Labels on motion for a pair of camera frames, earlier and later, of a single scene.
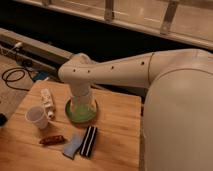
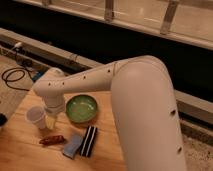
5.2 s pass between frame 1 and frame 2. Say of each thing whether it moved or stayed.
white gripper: moved
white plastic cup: stayed
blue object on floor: stayed
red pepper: stayed
